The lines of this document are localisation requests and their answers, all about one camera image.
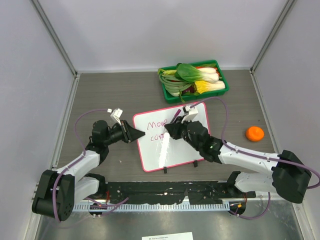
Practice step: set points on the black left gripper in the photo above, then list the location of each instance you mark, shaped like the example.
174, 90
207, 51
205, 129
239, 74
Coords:
129, 133

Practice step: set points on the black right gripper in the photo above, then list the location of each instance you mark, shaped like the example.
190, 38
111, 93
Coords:
174, 128

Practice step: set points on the magenta capped whiteboard marker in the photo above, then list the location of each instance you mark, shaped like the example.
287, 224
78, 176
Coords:
173, 118

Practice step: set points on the pink framed whiteboard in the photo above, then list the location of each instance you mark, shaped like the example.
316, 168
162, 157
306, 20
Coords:
157, 150

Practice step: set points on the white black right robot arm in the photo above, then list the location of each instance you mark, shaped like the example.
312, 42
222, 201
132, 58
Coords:
283, 174

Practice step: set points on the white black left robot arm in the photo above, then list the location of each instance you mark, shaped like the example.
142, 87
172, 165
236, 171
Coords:
59, 190

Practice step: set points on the green plastic tray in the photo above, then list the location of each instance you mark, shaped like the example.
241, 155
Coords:
196, 96

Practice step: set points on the green long beans bundle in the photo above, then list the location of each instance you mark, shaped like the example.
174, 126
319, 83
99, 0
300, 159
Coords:
173, 84

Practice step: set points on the yellow leaf cabbage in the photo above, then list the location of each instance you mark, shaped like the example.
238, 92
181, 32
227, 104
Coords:
205, 86

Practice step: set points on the green bok choy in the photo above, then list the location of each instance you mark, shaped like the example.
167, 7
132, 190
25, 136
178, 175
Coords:
190, 74

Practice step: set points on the red chili pepper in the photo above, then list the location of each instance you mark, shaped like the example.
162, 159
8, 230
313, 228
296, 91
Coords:
208, 69

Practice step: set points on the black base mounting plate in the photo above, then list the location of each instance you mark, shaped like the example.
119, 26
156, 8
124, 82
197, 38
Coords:
174, 192

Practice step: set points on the orange ball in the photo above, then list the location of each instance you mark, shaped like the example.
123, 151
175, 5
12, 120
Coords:
254, 134

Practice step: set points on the white paper label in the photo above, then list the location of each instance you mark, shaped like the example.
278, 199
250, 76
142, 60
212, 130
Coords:
172, 236

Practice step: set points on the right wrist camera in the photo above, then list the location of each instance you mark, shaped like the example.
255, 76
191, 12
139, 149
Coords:
189, 113

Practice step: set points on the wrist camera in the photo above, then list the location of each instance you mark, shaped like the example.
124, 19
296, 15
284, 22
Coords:
189, 113
115, 114

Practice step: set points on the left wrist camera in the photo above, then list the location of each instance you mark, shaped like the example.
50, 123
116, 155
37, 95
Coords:
115, 114

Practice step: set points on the grey slotted cable duct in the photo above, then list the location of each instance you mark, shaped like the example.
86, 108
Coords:
185, 206

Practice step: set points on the left aluminium frame post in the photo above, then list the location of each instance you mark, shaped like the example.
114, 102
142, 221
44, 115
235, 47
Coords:
52, 33

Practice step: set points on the aluminium frame post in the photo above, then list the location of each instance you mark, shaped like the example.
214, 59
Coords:
52, 33
287, 8

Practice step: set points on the right aluminium frame post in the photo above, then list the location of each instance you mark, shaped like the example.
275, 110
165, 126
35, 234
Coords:
287, 8

